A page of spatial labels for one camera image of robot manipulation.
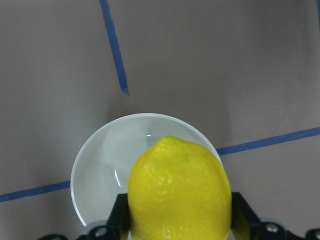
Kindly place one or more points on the yellow lemon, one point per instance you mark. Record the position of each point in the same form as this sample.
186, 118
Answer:
178, 190

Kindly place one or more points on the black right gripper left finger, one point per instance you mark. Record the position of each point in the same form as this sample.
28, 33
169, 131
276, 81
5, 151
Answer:
119, 219

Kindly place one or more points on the white ceramic bowl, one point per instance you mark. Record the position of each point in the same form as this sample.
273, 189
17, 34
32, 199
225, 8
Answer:
102, 167

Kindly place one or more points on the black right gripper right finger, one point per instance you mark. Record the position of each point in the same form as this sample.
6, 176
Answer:
245, 223

